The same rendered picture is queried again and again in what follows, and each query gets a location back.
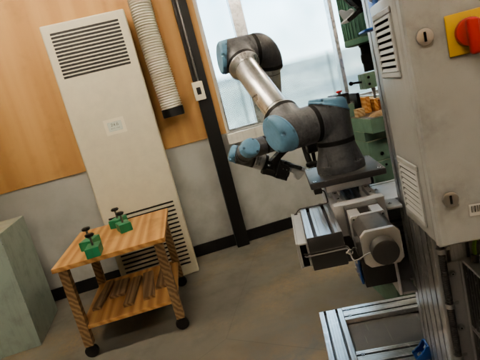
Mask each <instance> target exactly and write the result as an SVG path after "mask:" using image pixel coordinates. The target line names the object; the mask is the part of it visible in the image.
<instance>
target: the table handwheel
mask: <svg viewBox="0 0 480 360"><path fill-rule="evenodd" d="M302 151H303V153H304V157H305V159H306V162H310V161H312V160H311V157H310V154H311V155H312V159H313V161H316V155H315V152H317V151H318V146H317V143H315V144H310V145H308V146H304V147H302Z"/></svg>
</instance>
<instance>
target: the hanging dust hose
mask: <svg viewBox="0 0 480 360"><path fill-rule="evenodd" d="M127 3H128V6H129V8H130V9H129V11H130V13H131V16H132V19H133V22H134V24H135V25H134V26H135V29H136V32H137V33H136V34H137V35H138V36H137V37H138V40H139V42H141V43H140V45H141V50H143V51H142V52H143V55H144V58H145V59H144V60H146V61H145V62H146V65H148V66H147V67H148V70H149V72H150V74H149V75H151V76H150V77H151V80H152V82H153V85H154V87H155V88H154V89H156V91H155V92H156V94H158V95H157V97H158V98H157V99H159V100H158V101H160V102H159V103H160V104H161V105H160V106H161V109H162V110H161V112H162V114H163V118H164V119H166V118H169V117H173V116H178V115H180V114H184V113H185V112H184V107H183V105H182V104H181V101H180V100H181V99H180V96H179V94H178V89H176V88H177V87H176V84H175V83H176V82H174V81H175V80H174V78H173V77H172V76H173V75H172V72H171V70H170V69H171V68H170V65H169V63H168V61H169V60H167V59H168V58H167V55H166V53H165V50H164V49H165V48H163V47H164V45H163V44H164V43H162V40H161V39H162V38H161V35H160V33H159V28H158V25H157V22H156V20H155V19H156V18H155V15H154V12H153V11H154V10H153V7H152V4H151V0H127Z"/></svg>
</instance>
